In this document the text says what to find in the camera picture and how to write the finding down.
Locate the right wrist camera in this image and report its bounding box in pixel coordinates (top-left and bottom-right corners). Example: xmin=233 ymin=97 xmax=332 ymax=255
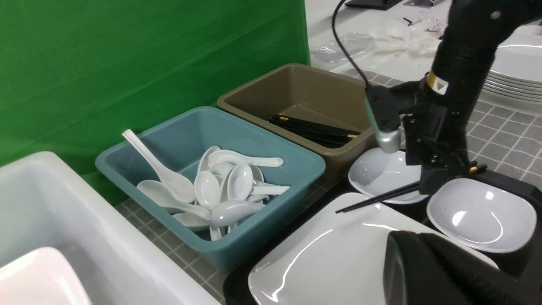
xmin=365 ymin=81 xmax=419 ymax=154

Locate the grey checked tablecloth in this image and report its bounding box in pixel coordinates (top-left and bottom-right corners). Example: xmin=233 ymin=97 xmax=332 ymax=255
xmin=114 ymin=71 xmax=541 ymax=305

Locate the black chopsticks bundle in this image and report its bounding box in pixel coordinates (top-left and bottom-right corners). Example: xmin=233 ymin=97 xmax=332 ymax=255
xmin=267 ymin=114 xmax=360 ymax=149

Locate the black chopstick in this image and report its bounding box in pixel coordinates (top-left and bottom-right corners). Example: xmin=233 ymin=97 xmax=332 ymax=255
xmin=335 ymin=164 xmax=487 ymax=213

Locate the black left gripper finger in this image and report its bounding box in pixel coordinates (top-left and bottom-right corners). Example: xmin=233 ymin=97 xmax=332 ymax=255
xmin=383 ymin=230 xmax=541 ymax=305

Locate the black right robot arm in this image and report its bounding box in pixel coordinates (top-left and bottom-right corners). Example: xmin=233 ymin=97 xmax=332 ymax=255
xmin=392 ymin=0 xmax=541 ymax=195

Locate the black serving tray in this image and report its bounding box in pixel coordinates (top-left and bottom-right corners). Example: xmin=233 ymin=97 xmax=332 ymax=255
xmin=223 ymin=170 xmax=542 ymax=305

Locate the white square plate stack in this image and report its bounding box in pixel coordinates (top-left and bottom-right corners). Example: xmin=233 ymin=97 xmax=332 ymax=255
xmin=0 ymin=247 xmax=91 ymax=305

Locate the teal plastic bin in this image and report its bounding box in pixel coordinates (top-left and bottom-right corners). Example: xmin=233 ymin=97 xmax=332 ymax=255
xmin=95 ymin=107 xmax=326 ymax=273

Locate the large white square plate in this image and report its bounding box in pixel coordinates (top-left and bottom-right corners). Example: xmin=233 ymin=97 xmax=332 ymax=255
xmin=248 ymin=192 xmax=499 ymax=305

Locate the brown plastic bin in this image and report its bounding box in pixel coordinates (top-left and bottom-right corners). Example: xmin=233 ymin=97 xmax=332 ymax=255
xmin=217 ymin=64 xmax=377 ymax=182

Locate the background white plate stack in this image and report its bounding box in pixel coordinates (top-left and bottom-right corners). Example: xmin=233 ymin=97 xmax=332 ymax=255
xmin=480 ymin=22 xmax=542 ymax=116

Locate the pile of white spoons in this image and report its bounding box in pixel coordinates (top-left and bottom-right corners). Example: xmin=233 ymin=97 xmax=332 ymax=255
xmin=137 ymin=147 xmax=288 ymax=241

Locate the large white plastic tub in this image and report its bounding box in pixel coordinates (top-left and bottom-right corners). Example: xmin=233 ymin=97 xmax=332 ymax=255
xmin=0 ymin=151 xmax=218 ymax=305

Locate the white bowl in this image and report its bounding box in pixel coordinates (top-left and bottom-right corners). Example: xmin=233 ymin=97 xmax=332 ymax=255
xmin=426 ymin=178 xmax=537 ymax=254
xmin=347 ymin=147 xmax=421 ymax=197

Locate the green backdrop cloth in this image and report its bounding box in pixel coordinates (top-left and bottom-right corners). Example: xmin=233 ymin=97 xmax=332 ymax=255
xmin=0 ymin=0 xmax=310 ymax=206

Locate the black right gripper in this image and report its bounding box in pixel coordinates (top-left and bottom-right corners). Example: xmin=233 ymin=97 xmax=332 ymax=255
xmin=400 ymin=80 xmax=479 ymax=195

